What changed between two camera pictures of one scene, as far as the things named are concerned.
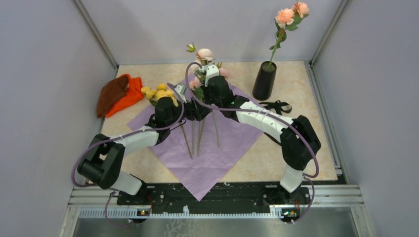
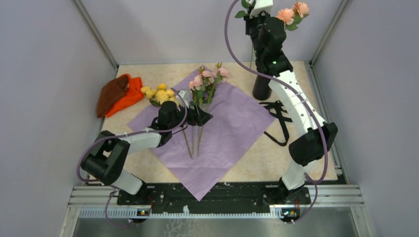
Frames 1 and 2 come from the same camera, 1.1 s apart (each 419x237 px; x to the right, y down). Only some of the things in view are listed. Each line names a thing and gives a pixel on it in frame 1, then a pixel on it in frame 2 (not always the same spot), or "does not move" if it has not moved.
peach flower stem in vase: x=288 y=19 does not move
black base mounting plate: x=223 y=194 does not move
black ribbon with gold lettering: x=278 y=106 does not move
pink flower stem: x=186 y=140 → x=245 y=6
